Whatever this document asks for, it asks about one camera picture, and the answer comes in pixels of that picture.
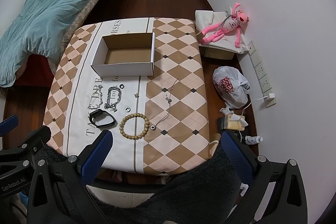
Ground black smart watch band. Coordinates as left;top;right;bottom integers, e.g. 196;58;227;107
89;109;117;128

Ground wooden bead bracelet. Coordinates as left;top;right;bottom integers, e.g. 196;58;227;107
119;113;150;140

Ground thick silver chain bracelet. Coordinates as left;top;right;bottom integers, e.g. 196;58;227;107
104;85;123;112

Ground thin silver chain bracelet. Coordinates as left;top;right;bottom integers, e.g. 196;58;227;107
87;88;107;111

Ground small white bottle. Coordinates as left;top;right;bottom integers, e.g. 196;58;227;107
245;136;263;145

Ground yellow packet on floor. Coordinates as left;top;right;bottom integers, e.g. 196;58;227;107
223;114;248;131

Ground white plastic bag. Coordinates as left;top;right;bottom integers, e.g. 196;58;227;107
213;66;251;109

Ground white power strip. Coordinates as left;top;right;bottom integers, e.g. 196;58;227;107
247;40;276;108

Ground checkered printed tablecloth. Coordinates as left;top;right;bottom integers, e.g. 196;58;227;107
43;18;217;175

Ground white cardboard box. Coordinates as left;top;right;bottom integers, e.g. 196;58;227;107
91;32;155;78

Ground teal blue duvet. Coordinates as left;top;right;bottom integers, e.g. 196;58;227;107
1;0;85;88

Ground pink panther plush toy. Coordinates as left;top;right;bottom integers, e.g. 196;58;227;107
201;3;249;48

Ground patterned bed mattress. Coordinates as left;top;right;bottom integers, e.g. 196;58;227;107
47;0;98;71

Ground thin silver necklace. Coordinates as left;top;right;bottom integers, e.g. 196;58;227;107
152;78;180;128

